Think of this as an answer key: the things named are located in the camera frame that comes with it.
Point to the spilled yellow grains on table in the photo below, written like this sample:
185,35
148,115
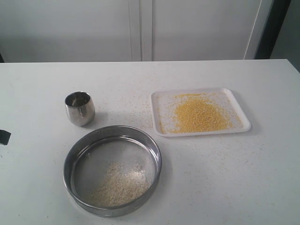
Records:
125,100

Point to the white rectangular plastic tray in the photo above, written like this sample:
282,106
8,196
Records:
155,114

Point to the round stainless steel sieve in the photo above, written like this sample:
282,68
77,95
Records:
87,161

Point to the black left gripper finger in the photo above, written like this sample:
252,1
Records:
4,137

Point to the yellow millet grains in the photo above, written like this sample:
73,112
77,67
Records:
197,112

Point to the stainless steel cup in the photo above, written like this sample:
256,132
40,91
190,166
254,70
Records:
80,108

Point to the white rice grains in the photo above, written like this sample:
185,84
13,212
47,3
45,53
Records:
119,186

